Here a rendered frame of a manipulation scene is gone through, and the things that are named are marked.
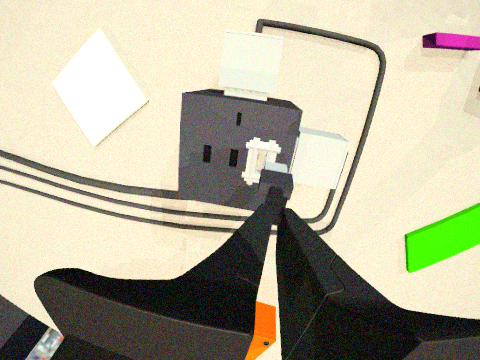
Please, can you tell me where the magenta rectangular block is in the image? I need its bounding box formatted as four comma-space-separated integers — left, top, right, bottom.
423, 32, 480, 51

